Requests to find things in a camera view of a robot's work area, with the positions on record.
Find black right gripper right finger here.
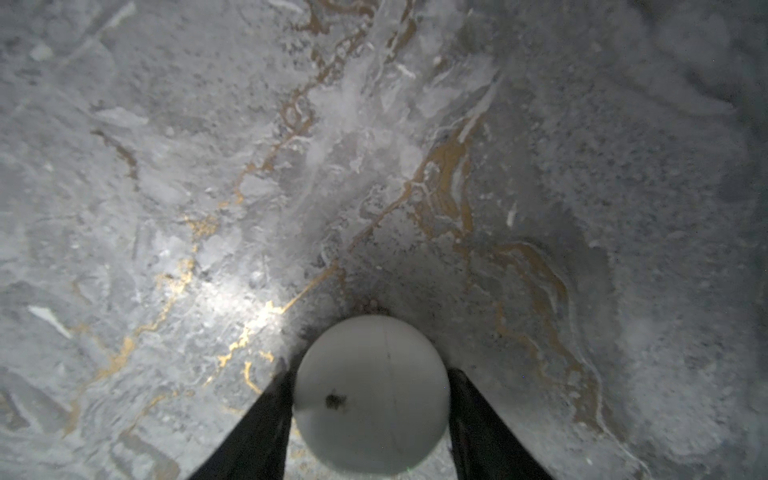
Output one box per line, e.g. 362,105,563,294
448,368,552,480

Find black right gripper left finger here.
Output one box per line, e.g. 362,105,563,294
191,360,295,480

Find white earbud charging case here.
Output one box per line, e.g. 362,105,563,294
293,315,450,476

